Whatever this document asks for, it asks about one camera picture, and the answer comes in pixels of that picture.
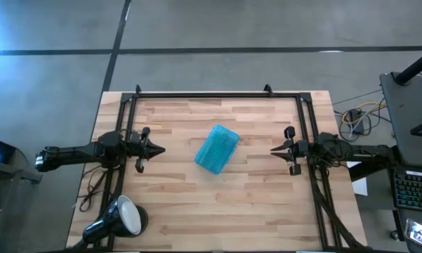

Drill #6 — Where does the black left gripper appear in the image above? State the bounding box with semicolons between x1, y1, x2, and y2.
126;126;166;174

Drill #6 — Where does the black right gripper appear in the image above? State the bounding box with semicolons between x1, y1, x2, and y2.
270;125;310;176

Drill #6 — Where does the clear box with blue lid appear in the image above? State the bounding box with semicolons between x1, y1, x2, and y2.
194;124;241;176

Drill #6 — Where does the black power adapter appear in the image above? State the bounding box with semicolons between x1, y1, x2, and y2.
348;108;365;135

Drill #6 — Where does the black desk lamp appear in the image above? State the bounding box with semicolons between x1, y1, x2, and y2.
82;195;150;247

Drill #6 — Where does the white paper sheet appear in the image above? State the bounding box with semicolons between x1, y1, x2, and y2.
345;160;369;197

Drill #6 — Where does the black stand foot bar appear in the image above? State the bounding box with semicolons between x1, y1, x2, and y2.
349;161;401;183

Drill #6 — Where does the dark grey side table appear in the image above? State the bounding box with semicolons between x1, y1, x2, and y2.
378;72;422;168

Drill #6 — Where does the black backlit keyboard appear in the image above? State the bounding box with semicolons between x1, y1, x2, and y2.
391;167;422;214

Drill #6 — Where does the black computer with blue light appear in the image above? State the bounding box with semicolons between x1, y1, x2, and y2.
0;135;17;164

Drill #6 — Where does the black round pole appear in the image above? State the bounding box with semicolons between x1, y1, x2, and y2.
395;47;422;86

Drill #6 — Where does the smartphone with lit screen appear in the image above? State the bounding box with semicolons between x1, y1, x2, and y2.
404;217;422;252

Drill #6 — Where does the black loose cable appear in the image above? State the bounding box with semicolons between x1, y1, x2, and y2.
79;167;110;214

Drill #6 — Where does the black aluminium table frame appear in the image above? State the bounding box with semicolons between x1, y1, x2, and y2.
94;84;371;252

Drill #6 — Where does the yellow cable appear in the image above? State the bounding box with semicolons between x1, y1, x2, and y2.
341;100;388;124

